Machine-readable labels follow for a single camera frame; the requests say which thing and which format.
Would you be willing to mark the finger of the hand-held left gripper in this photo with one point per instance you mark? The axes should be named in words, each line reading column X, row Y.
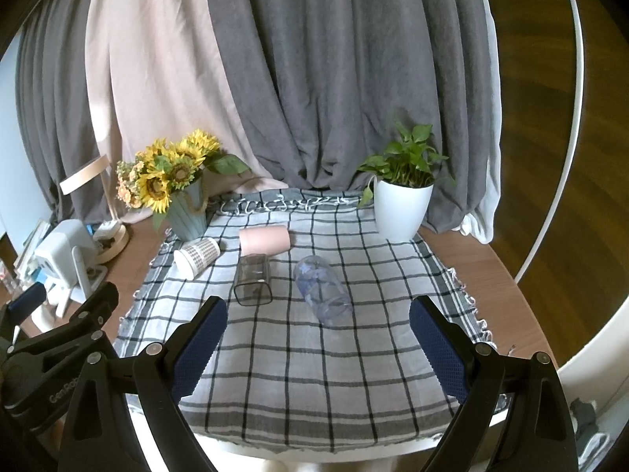
column 93, row 305
column 27, row 301

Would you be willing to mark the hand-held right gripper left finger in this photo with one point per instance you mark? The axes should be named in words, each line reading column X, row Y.
column 196, row 351

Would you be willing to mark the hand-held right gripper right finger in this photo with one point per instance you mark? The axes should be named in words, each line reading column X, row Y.
column 442, row 351

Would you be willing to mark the smoky clear square cup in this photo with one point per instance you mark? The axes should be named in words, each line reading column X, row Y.
column 253, row 278

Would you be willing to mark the white patterned cup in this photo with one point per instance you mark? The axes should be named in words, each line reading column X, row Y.
column 194, row 257

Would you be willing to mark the pink cup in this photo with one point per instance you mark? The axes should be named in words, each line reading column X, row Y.
column 265, row 241

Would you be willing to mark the clear bluish plastic cup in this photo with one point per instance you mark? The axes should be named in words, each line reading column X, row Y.
column 320, row 291

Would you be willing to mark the white desk gadget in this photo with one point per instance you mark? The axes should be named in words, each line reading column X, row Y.
column 59, row 255

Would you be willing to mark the grey checked cloth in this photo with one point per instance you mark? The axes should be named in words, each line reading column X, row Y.
column 295, row 354

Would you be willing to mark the teal ribbed vase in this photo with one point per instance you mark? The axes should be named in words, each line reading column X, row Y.
column 189, row 216

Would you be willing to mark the white desk lamp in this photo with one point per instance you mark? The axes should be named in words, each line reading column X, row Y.
column 83, row 174

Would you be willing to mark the white plant pot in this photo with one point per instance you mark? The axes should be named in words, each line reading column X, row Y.
column 400, row 211

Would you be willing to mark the artificial sunflower bouquet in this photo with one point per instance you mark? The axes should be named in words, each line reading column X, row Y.
column 162, row 172

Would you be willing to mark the dark grey cloth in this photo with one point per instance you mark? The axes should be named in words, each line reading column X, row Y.
column 585, row 420

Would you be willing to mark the white sheer curtain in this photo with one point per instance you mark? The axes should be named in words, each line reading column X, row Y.
column 486, row 196

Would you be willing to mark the grey curtain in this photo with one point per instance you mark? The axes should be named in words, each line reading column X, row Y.
column 344, row 83
column 49, row 123

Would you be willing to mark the green pothos plant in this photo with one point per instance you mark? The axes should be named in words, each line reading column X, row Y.
column 405, row 162

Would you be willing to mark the beige curtain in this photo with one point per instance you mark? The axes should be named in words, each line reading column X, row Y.
column 157, row 83

